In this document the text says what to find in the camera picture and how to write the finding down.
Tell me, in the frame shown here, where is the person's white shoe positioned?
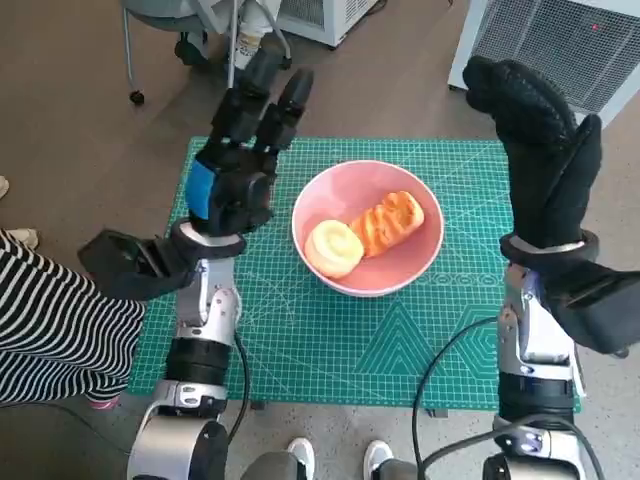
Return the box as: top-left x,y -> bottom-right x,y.
7,228 -> 39,249

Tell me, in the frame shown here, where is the standing person with white shoes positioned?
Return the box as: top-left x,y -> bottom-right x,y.
239,437 -> 421,480

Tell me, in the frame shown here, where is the large white mesh cabinet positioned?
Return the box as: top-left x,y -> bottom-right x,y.
447,0 -> 640,130

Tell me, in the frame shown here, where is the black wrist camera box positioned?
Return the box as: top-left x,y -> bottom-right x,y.
542,259 -> 640,354
77,228 -> 196,302

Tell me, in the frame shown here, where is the pink bowl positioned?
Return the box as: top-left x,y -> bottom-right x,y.
291,159 -> 445,299

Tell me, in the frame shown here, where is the small white mesh cabinet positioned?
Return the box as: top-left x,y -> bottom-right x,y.
273,0 -> 386,50

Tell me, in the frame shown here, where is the silver metal pole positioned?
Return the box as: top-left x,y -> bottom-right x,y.
224,0 -> 246,91

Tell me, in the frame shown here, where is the round toy bread bun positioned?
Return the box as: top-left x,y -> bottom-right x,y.
304,218 -> 365,280

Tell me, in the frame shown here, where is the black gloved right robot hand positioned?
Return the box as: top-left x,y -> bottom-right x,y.
462,55 -> 604,249

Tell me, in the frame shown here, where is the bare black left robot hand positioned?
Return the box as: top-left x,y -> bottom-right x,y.
185,47 -> 316,239

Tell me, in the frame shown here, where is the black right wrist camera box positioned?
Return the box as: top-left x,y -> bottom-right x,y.
542,259 -> 640,354

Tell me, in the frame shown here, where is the seated person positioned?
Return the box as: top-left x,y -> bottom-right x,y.
174,0 -> 281,71

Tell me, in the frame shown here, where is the grey office chair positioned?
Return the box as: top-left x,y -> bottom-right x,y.
121,0 -> 294,106

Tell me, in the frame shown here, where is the rectangular striped toy bread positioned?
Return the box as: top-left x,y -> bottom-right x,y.
348,190 -> 425,259

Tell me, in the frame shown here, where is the green cutting mat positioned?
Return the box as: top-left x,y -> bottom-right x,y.
127,137 -> 584,414

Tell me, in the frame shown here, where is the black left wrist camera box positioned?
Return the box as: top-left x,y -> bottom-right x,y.
77,228 -> 196,302

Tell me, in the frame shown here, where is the person in striped clothing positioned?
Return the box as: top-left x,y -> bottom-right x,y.
0,228 -> 146,406

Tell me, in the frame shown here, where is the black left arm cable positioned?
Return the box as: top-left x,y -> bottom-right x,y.
227,337 -> 250,441

